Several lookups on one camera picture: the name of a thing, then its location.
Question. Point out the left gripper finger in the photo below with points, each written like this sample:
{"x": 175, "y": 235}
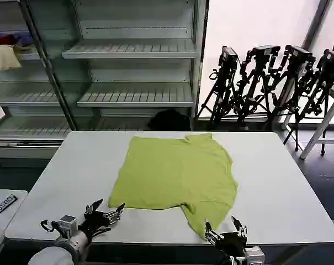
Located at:
{"x": 114, "y": 214}
{"x": 91, "y": 209}

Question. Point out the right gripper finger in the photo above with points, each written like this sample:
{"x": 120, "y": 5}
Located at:
{"x": 241, "y": 230}
{"x": 211, "y": 236}

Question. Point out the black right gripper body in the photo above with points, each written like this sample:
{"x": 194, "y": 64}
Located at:
{"x": 232, "y": 243}

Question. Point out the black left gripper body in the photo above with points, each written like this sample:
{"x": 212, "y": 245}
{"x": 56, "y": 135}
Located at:
{"x": 95, "y": 220}

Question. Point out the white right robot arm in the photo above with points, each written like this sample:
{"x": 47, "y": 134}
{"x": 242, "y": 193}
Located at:
{"x": 252, "y": 255}

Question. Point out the lime green t-shirt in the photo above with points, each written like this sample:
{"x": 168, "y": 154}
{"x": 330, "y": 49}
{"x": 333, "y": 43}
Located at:
{"x": 175, "y": 174}

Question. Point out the black name plate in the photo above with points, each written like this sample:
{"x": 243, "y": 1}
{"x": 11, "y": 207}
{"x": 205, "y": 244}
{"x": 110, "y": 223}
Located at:
{"x": 6, "y": 204}

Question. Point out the small white side table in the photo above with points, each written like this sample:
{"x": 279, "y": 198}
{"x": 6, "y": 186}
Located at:
{"x": 4, "y": 220}

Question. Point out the black bag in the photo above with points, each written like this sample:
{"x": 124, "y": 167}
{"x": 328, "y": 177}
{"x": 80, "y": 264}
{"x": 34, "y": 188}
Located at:
{"x": 169, "y": 120}

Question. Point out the white stool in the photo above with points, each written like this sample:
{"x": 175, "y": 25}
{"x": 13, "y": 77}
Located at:
{"x": 325, "y": 121}

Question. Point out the grey shelf unit with cloths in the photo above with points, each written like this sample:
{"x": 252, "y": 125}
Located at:
{"x": 15, "y": 94}

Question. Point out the empty grey metal shelf unit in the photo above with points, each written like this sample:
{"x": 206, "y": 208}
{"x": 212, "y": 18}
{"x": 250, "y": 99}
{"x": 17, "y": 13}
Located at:
{"x": 133, "y": 49}

